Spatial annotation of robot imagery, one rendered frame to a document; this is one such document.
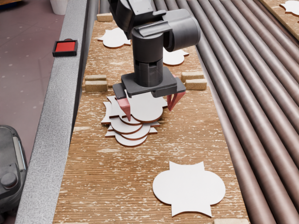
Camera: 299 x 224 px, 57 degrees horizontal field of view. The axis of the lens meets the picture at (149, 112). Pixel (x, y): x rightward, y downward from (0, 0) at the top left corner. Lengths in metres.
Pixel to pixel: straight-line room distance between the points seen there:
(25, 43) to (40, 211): 2.61
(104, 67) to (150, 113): 0.28
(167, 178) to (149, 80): 0.19
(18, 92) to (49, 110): 1.68
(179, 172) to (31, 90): 1.98
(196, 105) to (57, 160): 0.36
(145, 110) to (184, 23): 0.22
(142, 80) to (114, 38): 0.46
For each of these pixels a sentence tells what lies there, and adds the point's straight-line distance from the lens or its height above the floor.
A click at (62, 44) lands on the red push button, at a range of 1.02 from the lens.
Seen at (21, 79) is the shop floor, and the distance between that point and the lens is 2.59.
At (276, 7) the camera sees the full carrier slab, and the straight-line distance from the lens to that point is 1.33.
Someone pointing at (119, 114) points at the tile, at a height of 0.97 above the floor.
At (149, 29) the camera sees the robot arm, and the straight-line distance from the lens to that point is 0.51.
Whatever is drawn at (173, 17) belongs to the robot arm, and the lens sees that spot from 0.55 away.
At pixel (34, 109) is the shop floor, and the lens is 2.24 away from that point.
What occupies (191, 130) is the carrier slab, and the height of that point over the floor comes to 0.94.
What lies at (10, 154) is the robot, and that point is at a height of 0.24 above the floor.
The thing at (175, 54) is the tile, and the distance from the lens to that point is 0.89.
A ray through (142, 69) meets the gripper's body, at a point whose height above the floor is 1.12.
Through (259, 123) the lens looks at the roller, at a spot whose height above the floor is 0.91.
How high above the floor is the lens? 1.42
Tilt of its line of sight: 44 degrees down
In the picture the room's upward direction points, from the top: straight up
